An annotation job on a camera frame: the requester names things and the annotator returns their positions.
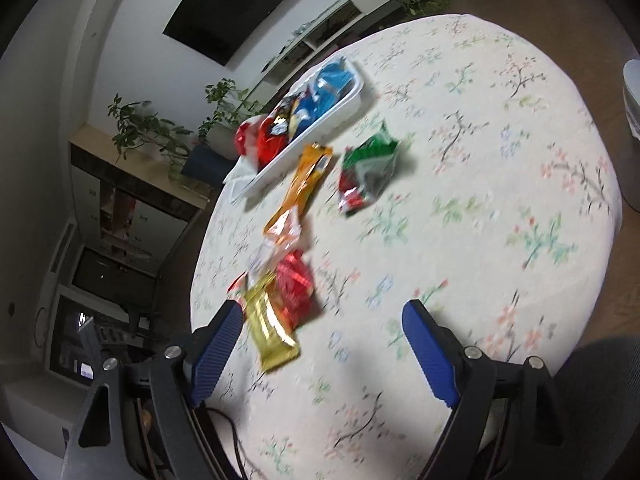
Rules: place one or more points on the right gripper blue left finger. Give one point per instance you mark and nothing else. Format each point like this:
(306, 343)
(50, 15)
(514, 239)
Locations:
(210, 348)

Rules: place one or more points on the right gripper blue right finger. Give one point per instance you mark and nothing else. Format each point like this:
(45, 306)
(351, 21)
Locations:
(436, 349)

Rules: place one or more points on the gold snack packet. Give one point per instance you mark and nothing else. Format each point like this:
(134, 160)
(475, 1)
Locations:
(272, 333)

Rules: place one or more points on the red peach candy packet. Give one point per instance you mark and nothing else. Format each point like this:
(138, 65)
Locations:
(290, 277)

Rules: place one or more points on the clear orange pastry packet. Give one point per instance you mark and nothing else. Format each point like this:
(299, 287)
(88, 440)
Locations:
(281, 235)

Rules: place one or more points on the green red candy packet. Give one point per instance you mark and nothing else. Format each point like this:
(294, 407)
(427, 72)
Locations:
(366, 169)

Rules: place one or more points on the orange snack packet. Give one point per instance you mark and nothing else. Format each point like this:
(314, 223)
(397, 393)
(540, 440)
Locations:
(311, 168)

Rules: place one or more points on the black coffee snack packet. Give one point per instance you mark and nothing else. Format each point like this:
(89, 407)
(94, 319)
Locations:
(282, 117)

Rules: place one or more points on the light blue snack packet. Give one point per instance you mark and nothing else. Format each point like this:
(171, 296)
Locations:
(333, 81)

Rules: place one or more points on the white red snack bag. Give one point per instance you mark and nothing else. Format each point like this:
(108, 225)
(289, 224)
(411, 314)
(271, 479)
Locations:
(245, 142)

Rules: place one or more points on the blue yellow snack packet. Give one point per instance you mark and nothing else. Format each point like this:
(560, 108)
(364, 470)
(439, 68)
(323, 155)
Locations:
(303, 114)

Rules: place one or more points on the wooden shelf cabinet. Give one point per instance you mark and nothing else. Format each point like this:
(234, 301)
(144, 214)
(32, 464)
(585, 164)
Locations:
(127, 207)

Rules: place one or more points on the white plastic tray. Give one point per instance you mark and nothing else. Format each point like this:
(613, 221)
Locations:
(318, 132)

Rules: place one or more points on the floral round tablecloth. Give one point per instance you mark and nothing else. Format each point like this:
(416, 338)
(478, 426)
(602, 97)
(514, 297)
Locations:
(500, 218)

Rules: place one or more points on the tall plant dark pot left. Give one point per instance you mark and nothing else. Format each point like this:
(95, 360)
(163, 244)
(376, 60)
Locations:
(189, 155)

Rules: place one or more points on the trailing pothos plant left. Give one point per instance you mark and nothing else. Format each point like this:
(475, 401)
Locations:
(231, 106)

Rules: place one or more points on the white tv console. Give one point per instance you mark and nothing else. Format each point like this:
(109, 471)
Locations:
(313, 39)

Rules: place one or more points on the black wall television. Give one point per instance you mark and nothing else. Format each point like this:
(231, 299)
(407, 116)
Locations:
(217, 28)

